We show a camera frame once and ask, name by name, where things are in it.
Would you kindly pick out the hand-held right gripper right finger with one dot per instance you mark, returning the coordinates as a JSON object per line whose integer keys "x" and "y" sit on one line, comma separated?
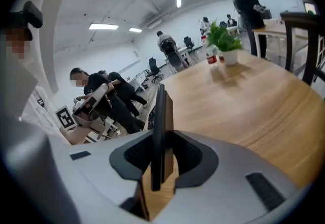
{"x": 223, "y": 182}

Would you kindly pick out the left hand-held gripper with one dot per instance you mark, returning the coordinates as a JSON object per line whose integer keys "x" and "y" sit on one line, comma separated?
{"x": 85, "y": 113}

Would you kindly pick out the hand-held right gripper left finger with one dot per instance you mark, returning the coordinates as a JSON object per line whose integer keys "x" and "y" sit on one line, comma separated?
{"x": 96, "y": 162}

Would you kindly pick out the black calculator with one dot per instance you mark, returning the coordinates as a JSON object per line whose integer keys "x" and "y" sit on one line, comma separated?
{"x": 158, "y": 141}

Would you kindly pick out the white office desk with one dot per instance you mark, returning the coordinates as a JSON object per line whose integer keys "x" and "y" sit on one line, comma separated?
{"x": 138, "y": 79}

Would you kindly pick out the black office chair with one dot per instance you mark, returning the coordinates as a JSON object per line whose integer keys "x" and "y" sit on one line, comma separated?
{"x": 154, "y": 68}
{"x": 188, "y": 42}

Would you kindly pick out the long ceiling light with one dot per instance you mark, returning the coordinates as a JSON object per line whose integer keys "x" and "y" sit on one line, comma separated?
{"x": 103, "y": 26}
{"x": 135, "y": 30}
{"x": 178, "y": 1}

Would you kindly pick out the person's white shirt torso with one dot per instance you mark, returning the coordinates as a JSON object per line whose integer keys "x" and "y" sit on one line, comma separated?
{"x": 33, "y": 106}

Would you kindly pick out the wooden table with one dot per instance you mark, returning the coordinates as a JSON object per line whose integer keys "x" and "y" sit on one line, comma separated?
{"x": 241, "y": 106}

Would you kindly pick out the grey mesh office chair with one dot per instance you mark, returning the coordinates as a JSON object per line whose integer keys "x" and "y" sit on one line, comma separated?
{"x": 174, "y": 56}

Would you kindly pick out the person's head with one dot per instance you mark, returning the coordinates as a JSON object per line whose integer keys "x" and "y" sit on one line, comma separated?
{"x": 15, "y": 40}

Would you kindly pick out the clear bottle red label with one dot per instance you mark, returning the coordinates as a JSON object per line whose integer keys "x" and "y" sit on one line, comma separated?
{"x": 211, "y": 56}

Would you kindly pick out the green potted plant white pot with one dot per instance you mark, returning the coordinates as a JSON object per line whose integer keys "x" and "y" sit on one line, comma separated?
{"x": 224, "y": 40}

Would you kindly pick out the white-legged wooden desk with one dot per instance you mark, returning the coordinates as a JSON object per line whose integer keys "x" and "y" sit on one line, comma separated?
{"x": 274, "y": 30}

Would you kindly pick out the black wooden chair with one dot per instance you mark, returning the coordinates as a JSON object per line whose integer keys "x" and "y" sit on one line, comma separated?
{"x": 308, "y": 40}

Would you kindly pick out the small monitor screen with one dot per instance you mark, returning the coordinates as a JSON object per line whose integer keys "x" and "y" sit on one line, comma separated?
{"x": 310, "y": 7}

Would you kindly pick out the black head-mounted camera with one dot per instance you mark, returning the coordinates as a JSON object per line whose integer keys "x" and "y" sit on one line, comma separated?
{"x": 31, "y": 16}

